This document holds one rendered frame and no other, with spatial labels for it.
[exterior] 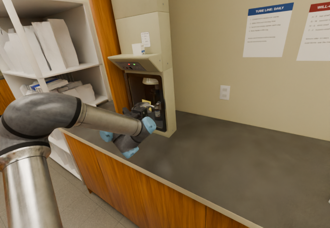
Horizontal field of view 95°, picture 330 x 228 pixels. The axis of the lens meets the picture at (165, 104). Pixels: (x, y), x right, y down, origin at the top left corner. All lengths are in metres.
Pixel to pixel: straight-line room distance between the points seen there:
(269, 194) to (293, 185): 0.13
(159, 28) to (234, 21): 0.52
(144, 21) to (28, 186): 0.81
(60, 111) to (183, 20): 1.05
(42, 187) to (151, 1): 0.84
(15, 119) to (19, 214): 0.20
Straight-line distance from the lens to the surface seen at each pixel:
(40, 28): 1.94
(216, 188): 0.83
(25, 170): 0.51
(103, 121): 0.54
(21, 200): 0.49
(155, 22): 0.89
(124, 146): 0.75
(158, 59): 0.86
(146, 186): 1.11
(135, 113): 0.88
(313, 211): 0.91
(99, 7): 1.11
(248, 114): 1.30
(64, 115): 0.48
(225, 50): 1.19
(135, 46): 0.88
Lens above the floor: 1.60
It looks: 24 degrees down
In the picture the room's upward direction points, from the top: 5 degrees counter-clockwise
